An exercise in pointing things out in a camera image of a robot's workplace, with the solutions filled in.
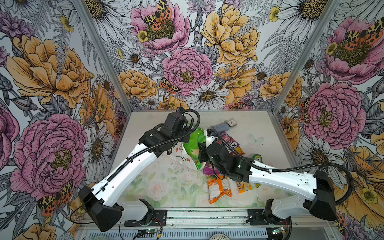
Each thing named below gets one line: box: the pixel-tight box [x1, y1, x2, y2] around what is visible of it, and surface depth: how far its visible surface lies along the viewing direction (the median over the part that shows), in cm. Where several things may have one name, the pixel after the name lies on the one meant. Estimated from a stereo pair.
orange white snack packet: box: [207, 174, 232, 205], surface depth 82 cm
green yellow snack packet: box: [251, 153, 263, 164], surface depth 93 cm
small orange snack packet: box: [236, 181, 253, 194], surface depth 84 cm
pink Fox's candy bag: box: [216, 131, 246, 156], surface depth 101 cm
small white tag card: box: [227, 120, 237, 127], surface depth 114 cm
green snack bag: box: [183, 127, 206, 171], surface depth 76 cm
